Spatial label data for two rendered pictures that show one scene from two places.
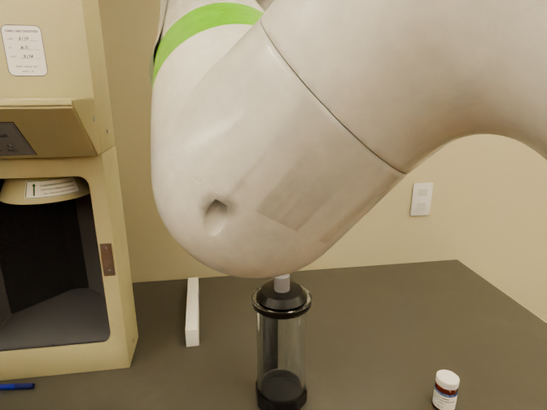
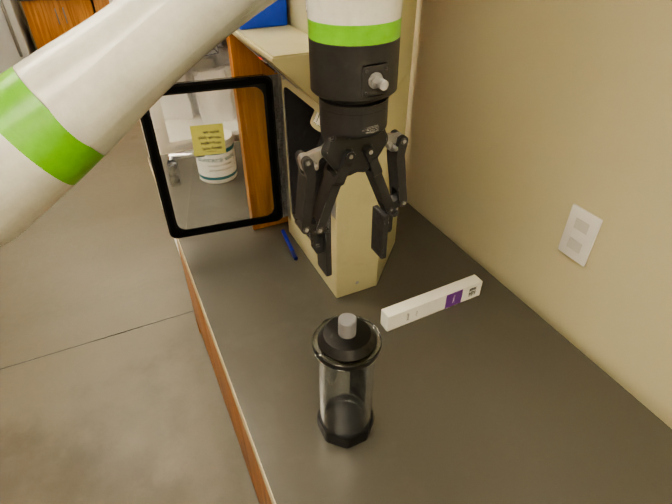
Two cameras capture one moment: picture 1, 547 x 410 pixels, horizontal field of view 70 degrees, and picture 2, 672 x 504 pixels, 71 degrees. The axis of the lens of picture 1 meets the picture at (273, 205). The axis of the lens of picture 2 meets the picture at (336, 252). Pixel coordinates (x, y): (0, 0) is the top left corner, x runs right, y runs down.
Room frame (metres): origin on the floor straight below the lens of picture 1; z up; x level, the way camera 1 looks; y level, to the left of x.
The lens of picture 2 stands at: (0.46, -0.50, 1.71)
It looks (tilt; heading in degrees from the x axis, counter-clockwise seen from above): 37 degrees down; 73
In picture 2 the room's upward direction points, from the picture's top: straight up
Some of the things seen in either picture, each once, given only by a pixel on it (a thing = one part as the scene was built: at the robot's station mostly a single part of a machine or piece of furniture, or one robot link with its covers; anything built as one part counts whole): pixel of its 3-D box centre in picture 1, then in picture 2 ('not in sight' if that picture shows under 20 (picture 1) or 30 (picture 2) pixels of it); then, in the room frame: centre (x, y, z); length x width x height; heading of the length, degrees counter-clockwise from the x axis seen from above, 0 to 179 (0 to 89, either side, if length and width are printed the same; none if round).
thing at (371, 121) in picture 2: not in sight; (353, 133); (0.63, -0.01, 1.50); 0.08 x 0.07 x 0.09; 9
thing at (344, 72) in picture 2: not in sight; (355, 66); (0.63, -0.02, 1.58); 0.12 x 0.09 x 0.06; 99
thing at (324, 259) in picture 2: not in sight; (324, 249); (0.59, -0.02, 1.35); 0.03 x 0.01 x 0.07; 99
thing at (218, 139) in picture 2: not in sight; (217, 162); (0.49, 0.62, 1.19); 0.30 x 0.01 x 0.40; 1
